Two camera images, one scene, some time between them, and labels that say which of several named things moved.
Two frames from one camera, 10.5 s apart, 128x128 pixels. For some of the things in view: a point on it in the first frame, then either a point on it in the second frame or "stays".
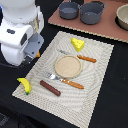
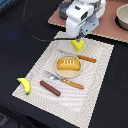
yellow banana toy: [25, 83] stays
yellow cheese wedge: [78, 44] stays
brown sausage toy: [50, 88] stays
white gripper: [19, 43] to [83, 17]
